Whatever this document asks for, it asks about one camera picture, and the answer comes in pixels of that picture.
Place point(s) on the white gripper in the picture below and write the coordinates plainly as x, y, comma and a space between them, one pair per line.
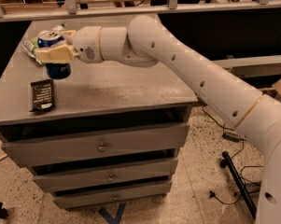
86, 44

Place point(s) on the blue pepsi can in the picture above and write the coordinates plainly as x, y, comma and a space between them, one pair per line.
54, 54

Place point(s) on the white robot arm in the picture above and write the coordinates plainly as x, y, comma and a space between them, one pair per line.
143, 42

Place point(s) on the black rxbar chocolate wrapper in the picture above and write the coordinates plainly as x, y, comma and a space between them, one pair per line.
42, 95

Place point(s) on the green chip bag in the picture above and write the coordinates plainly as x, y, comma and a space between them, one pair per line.
31, 45

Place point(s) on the grey drawer cabinet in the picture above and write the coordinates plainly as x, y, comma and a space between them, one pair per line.
95, 97

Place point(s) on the top grey drawer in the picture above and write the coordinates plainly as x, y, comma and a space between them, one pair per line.
85, 146

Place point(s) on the grey drawer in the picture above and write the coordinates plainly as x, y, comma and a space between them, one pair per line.
105, 175
85, 146
113, 195

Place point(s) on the middle grey drawer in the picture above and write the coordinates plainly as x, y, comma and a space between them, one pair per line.
105, 175

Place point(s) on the bottom grey drawer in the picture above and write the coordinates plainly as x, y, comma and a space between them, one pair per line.
113, 195

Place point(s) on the black power adapter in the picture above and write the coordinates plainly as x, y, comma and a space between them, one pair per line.
231, 136

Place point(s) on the metal shelf rail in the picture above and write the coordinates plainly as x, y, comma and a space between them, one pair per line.
39, 10

